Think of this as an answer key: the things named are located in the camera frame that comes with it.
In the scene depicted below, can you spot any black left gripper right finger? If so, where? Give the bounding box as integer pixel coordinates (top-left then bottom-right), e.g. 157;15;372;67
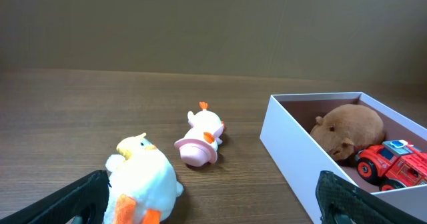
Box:
316;171;424;224

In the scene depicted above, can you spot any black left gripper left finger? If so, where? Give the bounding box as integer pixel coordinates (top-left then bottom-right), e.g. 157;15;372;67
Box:
1;170;109;224

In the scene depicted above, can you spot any brown plush capybara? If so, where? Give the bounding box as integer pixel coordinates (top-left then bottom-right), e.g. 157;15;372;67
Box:
310;104;385;161

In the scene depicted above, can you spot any pink hat duck toy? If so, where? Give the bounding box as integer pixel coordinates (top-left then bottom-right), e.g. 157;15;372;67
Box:
174;101;226;167

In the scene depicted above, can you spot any white box pink interior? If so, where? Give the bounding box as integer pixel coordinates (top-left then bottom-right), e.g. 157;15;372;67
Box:
260;92;426;223

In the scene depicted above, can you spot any white plush duck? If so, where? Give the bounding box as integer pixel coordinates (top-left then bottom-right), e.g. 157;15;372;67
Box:
103;133;183;224

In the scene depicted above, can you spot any red toy fire truck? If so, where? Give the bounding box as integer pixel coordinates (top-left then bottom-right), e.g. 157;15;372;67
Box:
356;139;426;191

